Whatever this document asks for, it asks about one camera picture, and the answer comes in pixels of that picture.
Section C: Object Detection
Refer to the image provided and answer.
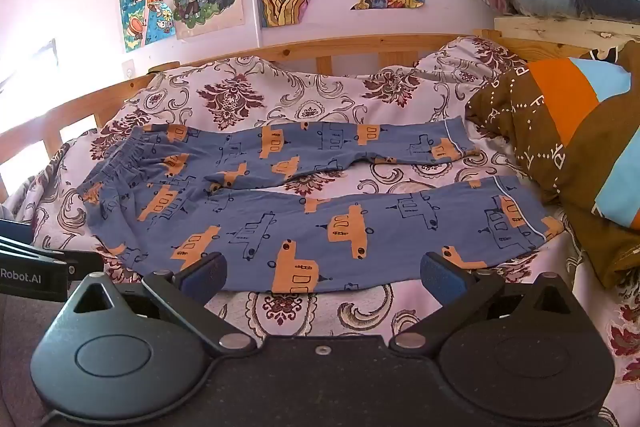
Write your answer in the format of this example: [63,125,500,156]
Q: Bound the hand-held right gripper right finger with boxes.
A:
[390,251,587,356]

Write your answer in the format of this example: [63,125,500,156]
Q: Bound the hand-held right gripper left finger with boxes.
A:
[59,251,259,356]

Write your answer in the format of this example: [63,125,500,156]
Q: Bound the blue pants with orange cars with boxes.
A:
[75,117,566,296]

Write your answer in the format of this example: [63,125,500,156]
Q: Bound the person's left forearm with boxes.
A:
[0,293,66,427]

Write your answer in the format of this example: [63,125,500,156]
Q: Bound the brown orange blue quilt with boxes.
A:
[465,52,640,290]

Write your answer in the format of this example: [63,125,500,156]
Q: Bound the floral white bedsheet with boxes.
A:
[10,36,640,408]

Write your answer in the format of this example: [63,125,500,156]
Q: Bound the wooden bed frame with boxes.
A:
[0,29,591,202]

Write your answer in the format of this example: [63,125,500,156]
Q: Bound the blue cartoon girl wall poster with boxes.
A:
[118,0,177,53]

